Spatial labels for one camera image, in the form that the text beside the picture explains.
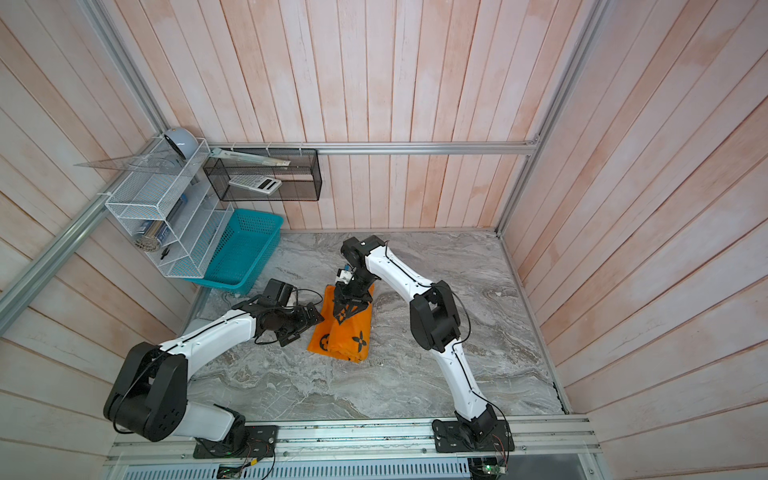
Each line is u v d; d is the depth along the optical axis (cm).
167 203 71
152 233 76
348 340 80
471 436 64
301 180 107
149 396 43
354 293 80
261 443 73
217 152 91
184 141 83
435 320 58
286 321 76
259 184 98
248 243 117
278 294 72
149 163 79
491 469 70
